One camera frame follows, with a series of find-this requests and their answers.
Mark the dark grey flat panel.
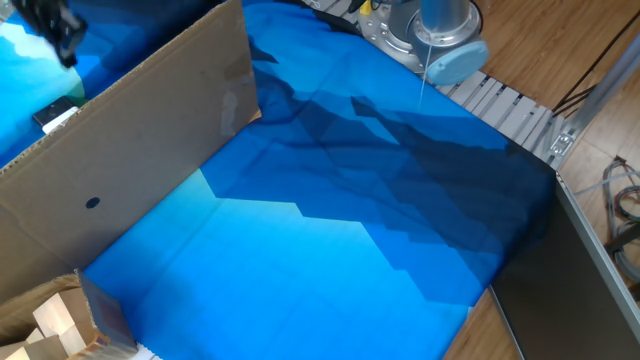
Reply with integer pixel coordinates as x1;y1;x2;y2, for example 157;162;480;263
489;172;640;360

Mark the tall brown cardboard panel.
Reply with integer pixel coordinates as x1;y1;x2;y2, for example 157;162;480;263
0;0;264;306

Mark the black floor cable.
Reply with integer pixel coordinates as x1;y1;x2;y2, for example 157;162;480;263
549;22;640;119

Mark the white zip tie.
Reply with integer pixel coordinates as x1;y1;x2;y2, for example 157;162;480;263
417;34;434;112

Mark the aluminium profile post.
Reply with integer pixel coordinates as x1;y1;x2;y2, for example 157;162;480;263
547;32;640;171

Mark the open brown cardboard box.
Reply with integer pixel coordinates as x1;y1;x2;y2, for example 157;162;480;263
0;269;140;360

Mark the grey cable bundle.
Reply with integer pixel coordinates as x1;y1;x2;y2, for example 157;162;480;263
602;155;640;286

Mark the blue mountain print cloth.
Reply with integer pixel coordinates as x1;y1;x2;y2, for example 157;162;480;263
0;0;557;360

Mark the black and white button device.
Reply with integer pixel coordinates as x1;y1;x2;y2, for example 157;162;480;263
32;95;81;135

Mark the light wooden block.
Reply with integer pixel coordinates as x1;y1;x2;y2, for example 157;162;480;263
32;288;94;339
0;334;69;360
58;322;101;357

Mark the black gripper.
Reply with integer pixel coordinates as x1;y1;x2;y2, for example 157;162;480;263
10;0;89;69

